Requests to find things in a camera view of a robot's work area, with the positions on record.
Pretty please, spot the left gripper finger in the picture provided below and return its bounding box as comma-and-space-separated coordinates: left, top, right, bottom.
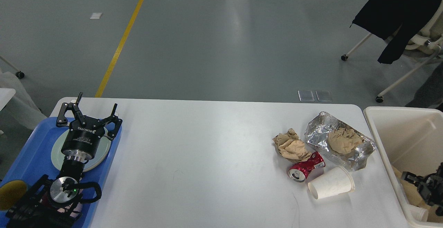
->
92, 104, 123, 141
56, 92, 87, 131

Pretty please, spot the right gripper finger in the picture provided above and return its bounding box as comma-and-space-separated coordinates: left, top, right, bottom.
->
401, 172, 428, 187
418, 184, 443, 217

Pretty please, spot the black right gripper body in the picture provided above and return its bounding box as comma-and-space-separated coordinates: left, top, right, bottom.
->
427, 163, 443, 201

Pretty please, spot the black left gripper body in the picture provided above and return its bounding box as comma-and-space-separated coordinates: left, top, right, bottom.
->
61, 127, 106, 160

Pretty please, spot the brown paper bag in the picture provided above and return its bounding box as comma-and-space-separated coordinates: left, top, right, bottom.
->
392, 166, 443, 223

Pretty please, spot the white paper cup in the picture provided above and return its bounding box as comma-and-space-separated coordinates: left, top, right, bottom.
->
308, 166, 355, 200
408, 204, 429, 222

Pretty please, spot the green plate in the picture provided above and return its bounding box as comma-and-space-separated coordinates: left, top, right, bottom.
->
50, 128, 111, 172

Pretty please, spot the teal mug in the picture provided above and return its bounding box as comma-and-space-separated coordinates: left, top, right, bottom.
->
0, 180, 28, 212

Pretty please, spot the foil back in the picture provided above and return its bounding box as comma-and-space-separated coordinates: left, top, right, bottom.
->
305, 111, 377, 171

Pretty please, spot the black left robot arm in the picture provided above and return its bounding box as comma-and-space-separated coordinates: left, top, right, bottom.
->
1, 94, 123, 228

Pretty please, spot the pink plate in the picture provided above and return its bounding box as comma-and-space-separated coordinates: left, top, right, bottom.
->
52, 131, 111, 173

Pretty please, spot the white plastic bin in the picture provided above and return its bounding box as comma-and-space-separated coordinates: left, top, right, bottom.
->
364, 107, 443, 228

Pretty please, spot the white furniture at left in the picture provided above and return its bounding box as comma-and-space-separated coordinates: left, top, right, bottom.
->
0, 71, 46, 130

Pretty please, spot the crumpled paper in foil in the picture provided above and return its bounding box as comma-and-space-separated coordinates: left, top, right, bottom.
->
327, 128, 364, 154

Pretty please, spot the person in grey trousers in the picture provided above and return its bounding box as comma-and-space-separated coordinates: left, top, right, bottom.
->
405, 71, 443, 111

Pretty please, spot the crushed red soda can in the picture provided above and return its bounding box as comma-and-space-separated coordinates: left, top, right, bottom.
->
287, 151, 326, 183

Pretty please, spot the crumpled brown paper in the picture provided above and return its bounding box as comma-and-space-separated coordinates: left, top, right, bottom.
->
272, 128, 312, 164

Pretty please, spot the white rolling chair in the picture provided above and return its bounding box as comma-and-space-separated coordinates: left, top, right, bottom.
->
341, 0, 443, 103

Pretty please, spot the black jacket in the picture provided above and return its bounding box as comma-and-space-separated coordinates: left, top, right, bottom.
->
352, 0, 442, 64

